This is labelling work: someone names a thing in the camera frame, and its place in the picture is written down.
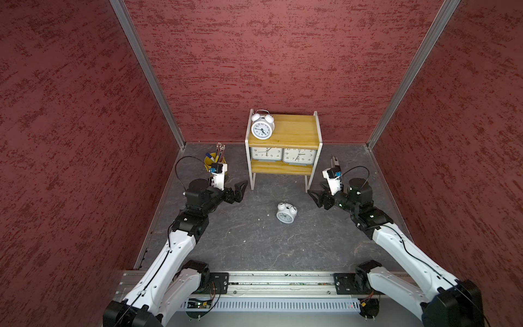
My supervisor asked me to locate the white frame wooden shelf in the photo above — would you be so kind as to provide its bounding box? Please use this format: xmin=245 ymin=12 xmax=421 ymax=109
xmin=245 ymin=109 xmax=324 ymax=191

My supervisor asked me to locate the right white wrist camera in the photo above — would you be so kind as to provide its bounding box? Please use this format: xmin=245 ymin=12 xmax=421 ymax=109
xmin=322 ymin=166 xmax=343 ymax=196

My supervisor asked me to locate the grey square alarm clock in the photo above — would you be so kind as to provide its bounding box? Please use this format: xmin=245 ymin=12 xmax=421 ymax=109
xmin=250 ymin=147 xmax=283 ymax=162
xmin=283 ymin=149 xmax=317 ymax=166

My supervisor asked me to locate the aluminium corner post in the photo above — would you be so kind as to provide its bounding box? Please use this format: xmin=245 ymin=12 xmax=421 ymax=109
xmin=366 ymin=0 xmax=460 ymax=151
xmin=110 ymin=0 xmax=187 ymax=151

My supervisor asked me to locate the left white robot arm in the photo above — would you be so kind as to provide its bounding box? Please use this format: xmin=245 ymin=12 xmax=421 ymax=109
xmin=102 ymin=178 xmax=248 ymax=326

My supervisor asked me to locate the bundle of coloured pencils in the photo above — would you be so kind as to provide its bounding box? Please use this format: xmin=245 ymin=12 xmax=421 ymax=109
xmin=215 ymin=143 xmax=226 ymax=162

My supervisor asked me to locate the left aluminium corner post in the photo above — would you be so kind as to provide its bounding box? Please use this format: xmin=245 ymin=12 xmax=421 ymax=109
xmin=110 ymin=0 xmax=187 ymax=151

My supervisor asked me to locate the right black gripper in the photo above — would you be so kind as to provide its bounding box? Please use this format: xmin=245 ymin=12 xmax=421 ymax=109
xmin=306 ymin=181 xmax=358 ymax=214

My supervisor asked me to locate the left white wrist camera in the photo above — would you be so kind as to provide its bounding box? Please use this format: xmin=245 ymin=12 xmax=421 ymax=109
xmin=209 ymin=163 xmax=228 ymax=191

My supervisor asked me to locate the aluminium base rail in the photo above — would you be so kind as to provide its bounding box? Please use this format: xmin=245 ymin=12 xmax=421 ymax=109
xmin=101 ymin=269 xmax=463 ymax=327

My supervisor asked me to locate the white twin-bell clock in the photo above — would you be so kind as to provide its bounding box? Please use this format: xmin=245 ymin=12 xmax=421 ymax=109
xmin=276 ymin=202 xmax=298 ymax=224
xmin=251 ymin=109 xmax=275 ymax=140

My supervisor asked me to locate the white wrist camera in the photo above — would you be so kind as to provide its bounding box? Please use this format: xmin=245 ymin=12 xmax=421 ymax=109
xmin=322 ymin=166 xmax=343 ymax=196
xmin=209 ymin=163 xmax=228 ymax=191

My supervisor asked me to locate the right aluminium corner post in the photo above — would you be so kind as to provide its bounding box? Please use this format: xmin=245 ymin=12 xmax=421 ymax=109
xmin=366 ymin=0 xmax=460 ymax=151

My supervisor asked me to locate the yellow metal pen bucket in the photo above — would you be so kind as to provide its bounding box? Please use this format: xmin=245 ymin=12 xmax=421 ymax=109
xmin=204 ymin=153 xmax=226 ymax=172

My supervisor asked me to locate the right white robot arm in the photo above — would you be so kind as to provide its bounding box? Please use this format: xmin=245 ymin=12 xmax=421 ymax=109
xmin=308 ymin=178 xmax=488 ymax=326

